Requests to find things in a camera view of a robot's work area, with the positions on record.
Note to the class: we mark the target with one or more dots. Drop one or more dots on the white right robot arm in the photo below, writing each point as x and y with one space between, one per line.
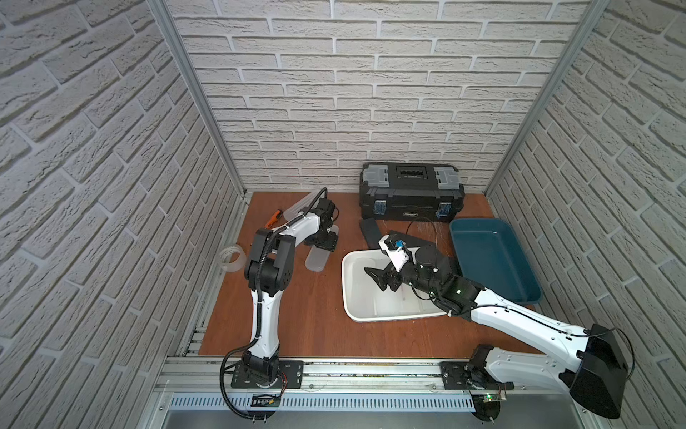
587 363

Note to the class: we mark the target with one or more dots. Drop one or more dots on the black plastic toolbox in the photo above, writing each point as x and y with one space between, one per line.
407 192

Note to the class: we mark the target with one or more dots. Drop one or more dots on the flat black pencil case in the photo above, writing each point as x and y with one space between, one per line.
409 240

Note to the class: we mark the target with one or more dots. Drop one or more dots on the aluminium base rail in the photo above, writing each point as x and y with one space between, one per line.
337 385

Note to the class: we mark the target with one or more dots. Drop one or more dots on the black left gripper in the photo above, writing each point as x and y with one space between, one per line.
327 239

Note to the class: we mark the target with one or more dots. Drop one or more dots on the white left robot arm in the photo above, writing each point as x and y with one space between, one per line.
270 268

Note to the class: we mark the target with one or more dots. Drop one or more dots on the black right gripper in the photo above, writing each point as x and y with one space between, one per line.
389 274

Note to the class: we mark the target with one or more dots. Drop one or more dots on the white plastic storage box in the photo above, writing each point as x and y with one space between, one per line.
365 302

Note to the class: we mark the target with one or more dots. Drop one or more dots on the long black pencil case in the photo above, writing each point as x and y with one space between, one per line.
371 233

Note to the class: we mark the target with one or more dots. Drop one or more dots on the ribbed translucent pencil case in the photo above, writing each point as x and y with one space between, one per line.
297 206

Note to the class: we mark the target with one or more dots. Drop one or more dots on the smooth translucent pencil case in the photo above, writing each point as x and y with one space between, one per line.
317 259

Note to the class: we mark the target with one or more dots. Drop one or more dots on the clear tape roll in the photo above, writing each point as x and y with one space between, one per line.
232 259

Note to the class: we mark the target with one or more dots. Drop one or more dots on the orange handled screwdriver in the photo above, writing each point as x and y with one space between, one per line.
275 218

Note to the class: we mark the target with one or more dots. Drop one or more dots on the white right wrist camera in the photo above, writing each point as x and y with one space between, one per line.
395 249

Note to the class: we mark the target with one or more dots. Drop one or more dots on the teal plastic storage tray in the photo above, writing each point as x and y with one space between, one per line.
488 252

